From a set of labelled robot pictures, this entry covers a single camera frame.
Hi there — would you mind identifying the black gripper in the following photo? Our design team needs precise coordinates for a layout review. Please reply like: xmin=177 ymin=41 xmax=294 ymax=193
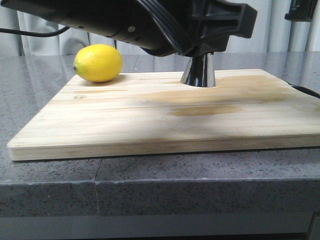
xmin=144 ymin=0 xmax=258 ymax=57
xmin=284 ymin=0 xmax=318 ymax=22

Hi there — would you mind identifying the steel hourglass jigger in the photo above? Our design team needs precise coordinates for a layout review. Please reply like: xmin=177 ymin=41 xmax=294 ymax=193
xmin=180 ymin=53 xmax=216 ymax=88

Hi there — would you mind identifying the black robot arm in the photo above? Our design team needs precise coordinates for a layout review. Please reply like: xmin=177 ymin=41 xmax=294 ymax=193
xmin=0 ymin=0 xmax=257 ymax=57

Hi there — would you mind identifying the light wooden cutting board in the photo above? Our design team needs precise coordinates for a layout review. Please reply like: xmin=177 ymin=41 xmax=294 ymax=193
xmin=7 ymin=69 xmax=320 ymax=161

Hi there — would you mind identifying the yellow lemon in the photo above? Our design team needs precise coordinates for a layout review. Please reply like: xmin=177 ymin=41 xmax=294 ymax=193
xmin=73 ymin=44 xmax=123 ymax=83

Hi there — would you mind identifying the black ribbon cable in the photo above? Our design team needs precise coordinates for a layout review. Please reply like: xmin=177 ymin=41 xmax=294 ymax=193
xmin=136 ymin=0 xmax=193 ymax=53

